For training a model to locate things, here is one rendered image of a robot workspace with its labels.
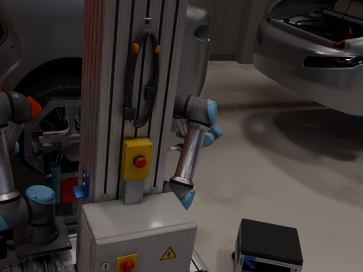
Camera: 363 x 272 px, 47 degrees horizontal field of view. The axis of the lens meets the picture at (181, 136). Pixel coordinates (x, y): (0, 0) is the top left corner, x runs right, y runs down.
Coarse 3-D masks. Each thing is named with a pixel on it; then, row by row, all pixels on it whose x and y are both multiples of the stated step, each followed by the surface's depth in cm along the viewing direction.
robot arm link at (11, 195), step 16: (0, 96) 159; (0, 112) 157; (0, 128) 158; (0, 144) 160; (0, 160) 160; (0, 176) 161; (0, 192) 162; (16, 192) 166; (0, 208) 161; (16, 208) 164; (0, 224) 161; (16, 224) 166
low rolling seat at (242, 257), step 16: (240, 224) 296; (256, 224) 291; (272, 224) 294; (240, 240) 279; (256, 240) 275; (272, 240) 278; (288, 240) 280; (240, 256) 268; (256, 256) 266; (272, 256) 265; (288, 256) 265
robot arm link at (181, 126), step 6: (180, 96) 197; (186, 96) 196; (174, 102) 197; (180, 102) 195; (174, 108) 197; (180, 108) 195; (174, 114) 200; (180, 114) 197; (180, 120) 211; (186, 120) 214; (180, 126) 219; (186, 126) 220; (180, 132) 229; (186, 132) 227
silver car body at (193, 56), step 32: (0, 0) 227; (32, 0) 233; (64, 0) 241; (0, 32) 371; (32, 32) 240; (64, 32) 247; (192, 32) 281; (0, 64) 243; (32, 64) 248; (192, 64) 293
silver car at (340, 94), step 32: (288, 0) 512; (320, 0) 530; (352, 0) 387; (256, 32) 493; (288, 32) 435; (320, 32) 437; (352, 32) 462; (256, 64) 487; (288, 64) 422; (320, 64) 394; (352, 64) 380; (320, 96) 405; (352, 96) 391
